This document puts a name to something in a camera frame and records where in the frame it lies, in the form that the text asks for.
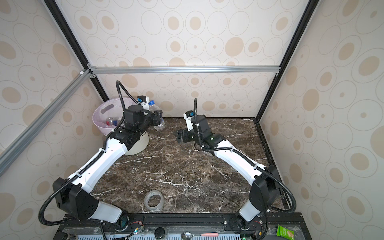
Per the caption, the green snack packet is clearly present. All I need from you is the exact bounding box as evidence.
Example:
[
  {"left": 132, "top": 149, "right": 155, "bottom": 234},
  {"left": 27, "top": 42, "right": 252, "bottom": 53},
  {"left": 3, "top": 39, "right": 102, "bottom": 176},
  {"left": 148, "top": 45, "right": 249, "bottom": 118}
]
[{"left": 276, "top": 226, "right": 295, "bottom": 240}]

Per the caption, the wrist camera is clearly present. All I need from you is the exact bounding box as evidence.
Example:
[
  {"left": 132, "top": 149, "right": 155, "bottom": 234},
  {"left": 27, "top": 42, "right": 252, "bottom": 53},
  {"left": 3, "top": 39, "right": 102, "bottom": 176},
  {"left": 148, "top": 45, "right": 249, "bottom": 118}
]
[
  {"left": 137, "top": 96, "right": 150, "bottom": 111},
  {"left": 184, "top": 111, "right": 194, "bottom": 131}
]

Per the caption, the aluminium frame bar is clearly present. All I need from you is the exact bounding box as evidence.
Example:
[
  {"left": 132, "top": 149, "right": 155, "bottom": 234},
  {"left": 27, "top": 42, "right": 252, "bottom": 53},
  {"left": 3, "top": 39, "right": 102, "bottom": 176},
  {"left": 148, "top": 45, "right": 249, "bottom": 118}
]
[
  {"left": 1, "top": 70, "right": 91, "bottom": 175},
  {"left": 91, "top": 66, "right": 280, "bottom": 74}
]

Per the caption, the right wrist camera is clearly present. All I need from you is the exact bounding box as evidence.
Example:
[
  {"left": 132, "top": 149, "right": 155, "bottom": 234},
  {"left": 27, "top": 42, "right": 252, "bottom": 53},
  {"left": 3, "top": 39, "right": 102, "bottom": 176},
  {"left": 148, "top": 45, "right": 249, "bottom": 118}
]
[{"left": 184, "top": 111, "right": 194, "bottom": 131}]

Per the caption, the blue label water bottle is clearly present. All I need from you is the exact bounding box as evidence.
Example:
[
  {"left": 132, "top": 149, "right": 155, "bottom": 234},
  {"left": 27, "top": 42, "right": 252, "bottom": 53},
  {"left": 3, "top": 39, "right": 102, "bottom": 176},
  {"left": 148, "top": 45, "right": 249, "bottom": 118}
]
[{"left": 149, "top": 101, "right": 166, "bottom": 131}]

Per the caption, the clear bottle red label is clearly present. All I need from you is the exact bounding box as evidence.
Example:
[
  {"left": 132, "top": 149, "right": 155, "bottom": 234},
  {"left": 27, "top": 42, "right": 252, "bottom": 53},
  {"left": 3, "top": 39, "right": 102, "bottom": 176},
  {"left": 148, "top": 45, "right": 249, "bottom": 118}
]
[{"left": 105, "top": 117, "right": 121, "bottom": 128}]

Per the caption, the black round knob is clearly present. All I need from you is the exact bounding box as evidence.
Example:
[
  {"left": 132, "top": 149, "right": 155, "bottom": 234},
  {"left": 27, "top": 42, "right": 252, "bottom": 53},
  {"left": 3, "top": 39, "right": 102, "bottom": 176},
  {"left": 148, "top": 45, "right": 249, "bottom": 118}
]
[{"left": 154, "top": 227, "right": 166, "bottom": 240}]

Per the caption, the metal spoon red handle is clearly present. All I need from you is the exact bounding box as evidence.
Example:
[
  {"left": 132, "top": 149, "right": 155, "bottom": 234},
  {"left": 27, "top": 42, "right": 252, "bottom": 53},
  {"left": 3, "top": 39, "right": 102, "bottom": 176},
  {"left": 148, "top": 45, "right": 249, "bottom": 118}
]
[{"left": 181, "top": 232, "right": 219, "bottom": 240}]

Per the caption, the aluminium frame bar left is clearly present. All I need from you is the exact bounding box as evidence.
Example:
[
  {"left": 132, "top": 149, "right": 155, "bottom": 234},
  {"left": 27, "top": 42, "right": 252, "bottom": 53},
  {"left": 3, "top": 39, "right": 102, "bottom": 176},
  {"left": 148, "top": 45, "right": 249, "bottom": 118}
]
[{"left": 1, "top": 70, "right": 91, "bottom": 175}]

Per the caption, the black frame post right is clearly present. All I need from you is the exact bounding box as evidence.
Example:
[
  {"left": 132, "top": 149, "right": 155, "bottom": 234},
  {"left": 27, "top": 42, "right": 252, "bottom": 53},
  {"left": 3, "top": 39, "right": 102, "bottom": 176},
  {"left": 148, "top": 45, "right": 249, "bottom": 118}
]
[{"left": 255, "top": 0, "right": 320, "bottom": 121}]

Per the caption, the pink bin liner bag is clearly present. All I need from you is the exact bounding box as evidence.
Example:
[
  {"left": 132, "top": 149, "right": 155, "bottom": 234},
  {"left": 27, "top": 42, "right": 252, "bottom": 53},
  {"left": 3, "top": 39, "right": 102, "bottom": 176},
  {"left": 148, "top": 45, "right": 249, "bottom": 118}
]
[{"left": 92, "top": 98, "right": 123, "bottom": 136}]

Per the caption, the black frame post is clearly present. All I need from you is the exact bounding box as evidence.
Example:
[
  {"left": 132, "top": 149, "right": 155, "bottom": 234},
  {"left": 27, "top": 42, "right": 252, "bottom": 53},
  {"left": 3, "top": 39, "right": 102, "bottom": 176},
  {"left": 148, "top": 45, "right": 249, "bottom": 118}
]
[
  {"left": 255, "top": 0, "right": 320, "bottom": 121},
  {"left": 43, "top": 0, "right": 109, "bottom": 102}
]

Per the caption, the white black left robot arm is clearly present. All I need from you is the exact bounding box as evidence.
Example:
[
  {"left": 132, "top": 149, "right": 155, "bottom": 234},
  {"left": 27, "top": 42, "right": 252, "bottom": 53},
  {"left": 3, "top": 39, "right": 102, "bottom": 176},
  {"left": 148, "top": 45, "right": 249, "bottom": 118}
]
[{"left": 38, "top": 81, "right": 163, "bottom": 230}]

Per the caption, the aluminium frame bar back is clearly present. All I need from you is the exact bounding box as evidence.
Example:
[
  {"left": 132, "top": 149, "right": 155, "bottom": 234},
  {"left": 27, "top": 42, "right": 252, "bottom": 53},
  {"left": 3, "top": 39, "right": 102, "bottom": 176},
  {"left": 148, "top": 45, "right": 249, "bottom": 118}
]
[{"left": 91, "top": 66, "right": 280, "bottom": 74}]

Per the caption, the black frame post left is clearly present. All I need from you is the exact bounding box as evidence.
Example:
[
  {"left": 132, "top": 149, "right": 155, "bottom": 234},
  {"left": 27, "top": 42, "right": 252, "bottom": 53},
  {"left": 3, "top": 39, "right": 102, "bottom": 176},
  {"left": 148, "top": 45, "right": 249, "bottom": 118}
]
[{"left": 43, "top": 0, "right": 109, "bottom": 102}]

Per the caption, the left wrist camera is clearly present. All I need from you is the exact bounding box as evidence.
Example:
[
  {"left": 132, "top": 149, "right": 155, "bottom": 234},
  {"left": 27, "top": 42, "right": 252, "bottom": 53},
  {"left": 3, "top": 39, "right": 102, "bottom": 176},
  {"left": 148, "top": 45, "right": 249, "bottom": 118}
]
[{"left": 137, "top": 96, "right": 150, "bottom": 111}]

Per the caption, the clear tape roll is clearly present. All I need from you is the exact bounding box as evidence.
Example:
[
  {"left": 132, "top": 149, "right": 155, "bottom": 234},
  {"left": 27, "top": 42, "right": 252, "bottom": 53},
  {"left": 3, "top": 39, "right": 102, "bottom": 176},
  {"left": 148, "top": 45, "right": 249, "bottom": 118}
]
[{"left": 144, "top": 190, "right": 164, "bottom": 212}]

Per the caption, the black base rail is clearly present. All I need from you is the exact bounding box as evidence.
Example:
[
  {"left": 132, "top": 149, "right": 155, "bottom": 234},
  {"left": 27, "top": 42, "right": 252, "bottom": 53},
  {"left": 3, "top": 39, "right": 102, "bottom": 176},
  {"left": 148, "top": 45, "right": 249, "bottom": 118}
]
[{"left": 53, "top": 213, "right": 311, "bottom": 240}]

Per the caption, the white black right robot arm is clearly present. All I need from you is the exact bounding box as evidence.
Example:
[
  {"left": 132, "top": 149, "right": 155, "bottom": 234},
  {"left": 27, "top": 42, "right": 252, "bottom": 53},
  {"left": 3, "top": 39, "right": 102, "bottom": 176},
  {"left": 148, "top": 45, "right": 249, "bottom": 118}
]
[{"left": 176, "top": 99, "right": 297, "bottom": 225}]

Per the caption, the white plastic waste bin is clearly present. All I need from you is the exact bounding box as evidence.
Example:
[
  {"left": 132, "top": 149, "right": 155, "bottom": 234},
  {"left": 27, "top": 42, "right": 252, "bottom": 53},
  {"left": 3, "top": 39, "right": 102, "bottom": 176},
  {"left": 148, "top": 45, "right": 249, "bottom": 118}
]
[{"left": 92, "top": 97, "right": 150, "bottom": 156}]

